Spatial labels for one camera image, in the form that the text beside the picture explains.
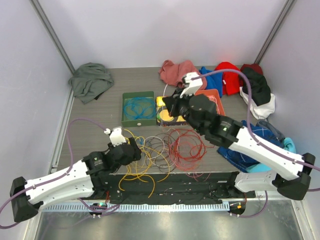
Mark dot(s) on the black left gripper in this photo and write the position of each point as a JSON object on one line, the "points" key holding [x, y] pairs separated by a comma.
{"points": [[137, 155]]}

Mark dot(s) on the dark red cloth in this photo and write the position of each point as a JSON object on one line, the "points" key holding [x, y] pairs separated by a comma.
{"points": [[255, 67]]}

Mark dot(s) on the green plastic tray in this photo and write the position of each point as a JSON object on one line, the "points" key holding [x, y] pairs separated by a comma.
{"points": [[138, 109]]}

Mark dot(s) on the black cloth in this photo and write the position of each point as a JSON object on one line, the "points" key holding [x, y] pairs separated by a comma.
{"points": [[260, 91]]}

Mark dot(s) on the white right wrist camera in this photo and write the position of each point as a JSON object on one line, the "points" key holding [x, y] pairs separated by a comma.
{"points": [[192, 83]]}

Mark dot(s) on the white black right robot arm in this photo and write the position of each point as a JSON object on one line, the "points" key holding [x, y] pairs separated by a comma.
{"points": [[289, 172]]}

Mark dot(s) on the white cloth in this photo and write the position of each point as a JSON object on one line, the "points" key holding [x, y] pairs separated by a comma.
{"points": [[263, 111]]}

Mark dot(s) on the pink cloth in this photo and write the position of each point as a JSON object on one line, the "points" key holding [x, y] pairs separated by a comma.
{"points": [[172, 73]]}

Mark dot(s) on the grey denim cloth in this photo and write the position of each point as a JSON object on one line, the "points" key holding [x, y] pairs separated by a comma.
{"points": [[267, 125]]}

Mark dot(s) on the orange plastic tray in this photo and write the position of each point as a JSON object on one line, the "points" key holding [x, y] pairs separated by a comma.
{"points": [[213, 95]]}

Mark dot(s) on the light blue cloth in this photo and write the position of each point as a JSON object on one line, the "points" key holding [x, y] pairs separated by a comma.
{"points": [[260, 167]]}

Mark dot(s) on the grey green cloth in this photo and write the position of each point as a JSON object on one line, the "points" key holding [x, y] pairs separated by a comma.
{"points": [[89, 81]]}

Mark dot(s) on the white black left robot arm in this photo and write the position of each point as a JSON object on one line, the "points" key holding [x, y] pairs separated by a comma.
{"points": [[86, 179]]}

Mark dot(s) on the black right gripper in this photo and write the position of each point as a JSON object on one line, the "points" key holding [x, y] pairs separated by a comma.
{"points": [[171, 102]]}

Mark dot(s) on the blue plaid cloth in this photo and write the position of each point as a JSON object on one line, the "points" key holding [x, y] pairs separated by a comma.
{"points": [[242, 161]]}

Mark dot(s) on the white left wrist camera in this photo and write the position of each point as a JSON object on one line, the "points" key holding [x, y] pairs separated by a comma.
{"points": [[115, 136]]}

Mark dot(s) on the yellow metal tin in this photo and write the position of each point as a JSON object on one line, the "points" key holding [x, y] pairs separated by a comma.
{"points": [[162, 116]]}

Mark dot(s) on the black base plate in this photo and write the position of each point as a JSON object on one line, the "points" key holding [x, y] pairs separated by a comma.
{"points": [[169, 189]]}

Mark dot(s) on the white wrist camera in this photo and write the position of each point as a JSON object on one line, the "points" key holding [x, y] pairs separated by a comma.
{"points": [[192, 83], [115, 136]]}

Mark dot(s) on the white slotted cable duct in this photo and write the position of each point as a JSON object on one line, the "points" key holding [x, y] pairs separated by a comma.
{"points": [[124, 208]]}

